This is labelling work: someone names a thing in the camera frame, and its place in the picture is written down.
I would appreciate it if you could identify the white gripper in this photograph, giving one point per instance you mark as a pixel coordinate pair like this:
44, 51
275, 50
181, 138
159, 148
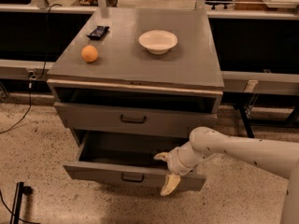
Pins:
175, 162

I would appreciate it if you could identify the grey drawer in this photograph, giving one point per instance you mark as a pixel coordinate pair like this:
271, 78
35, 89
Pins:
117, 119
122, 159

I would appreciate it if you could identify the white bowl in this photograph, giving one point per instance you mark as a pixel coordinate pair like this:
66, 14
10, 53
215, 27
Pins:
158, 42

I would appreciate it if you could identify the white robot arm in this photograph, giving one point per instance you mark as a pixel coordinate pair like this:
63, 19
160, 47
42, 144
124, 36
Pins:
276, 157

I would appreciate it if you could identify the grey top drawer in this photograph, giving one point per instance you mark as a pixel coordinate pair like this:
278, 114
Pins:
117, 119

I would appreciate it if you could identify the black stand bottom left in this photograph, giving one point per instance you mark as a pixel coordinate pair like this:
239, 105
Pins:
15, 210

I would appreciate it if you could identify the orange fruit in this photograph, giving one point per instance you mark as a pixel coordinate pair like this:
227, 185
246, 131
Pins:
89, 54

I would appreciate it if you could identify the dark snack bar wrapper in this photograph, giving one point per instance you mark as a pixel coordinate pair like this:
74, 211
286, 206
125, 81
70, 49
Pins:
98, 32

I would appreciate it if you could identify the black stand leg right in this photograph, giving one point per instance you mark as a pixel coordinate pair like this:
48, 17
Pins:
245, 120

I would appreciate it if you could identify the grey drawer cabinet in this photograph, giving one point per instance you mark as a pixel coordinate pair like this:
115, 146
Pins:
187, 78

